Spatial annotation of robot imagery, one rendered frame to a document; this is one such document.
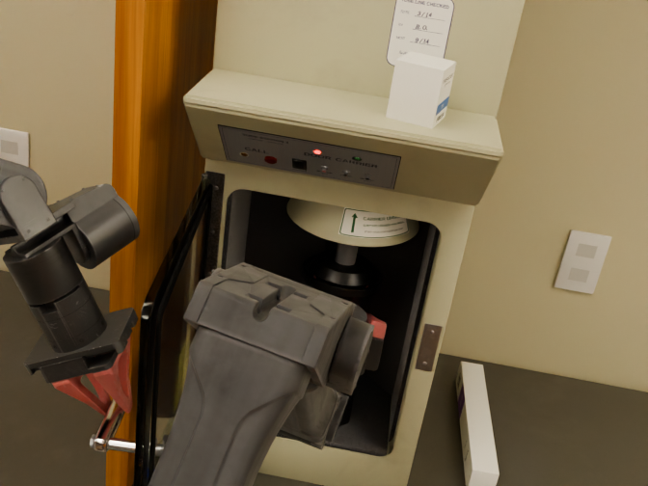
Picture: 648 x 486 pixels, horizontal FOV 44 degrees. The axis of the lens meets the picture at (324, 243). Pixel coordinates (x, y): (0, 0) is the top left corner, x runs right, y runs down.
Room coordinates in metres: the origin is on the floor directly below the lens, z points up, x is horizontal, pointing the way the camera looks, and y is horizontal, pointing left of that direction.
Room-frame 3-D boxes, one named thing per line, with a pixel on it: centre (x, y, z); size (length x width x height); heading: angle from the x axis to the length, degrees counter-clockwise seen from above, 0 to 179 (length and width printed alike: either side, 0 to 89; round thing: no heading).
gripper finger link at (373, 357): (0.90, -0.06, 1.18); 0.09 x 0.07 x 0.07; 177
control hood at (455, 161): (0.81, 0.00, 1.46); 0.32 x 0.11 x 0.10; 87
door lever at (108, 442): (0.64, 0.17, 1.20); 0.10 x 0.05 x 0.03; 1
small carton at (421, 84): (0.81, -0.07, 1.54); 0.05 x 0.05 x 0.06; 72
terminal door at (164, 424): (0.71, 0.14, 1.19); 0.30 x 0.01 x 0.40; 1
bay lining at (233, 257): (0.99, -0.01, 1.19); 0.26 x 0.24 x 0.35; 87
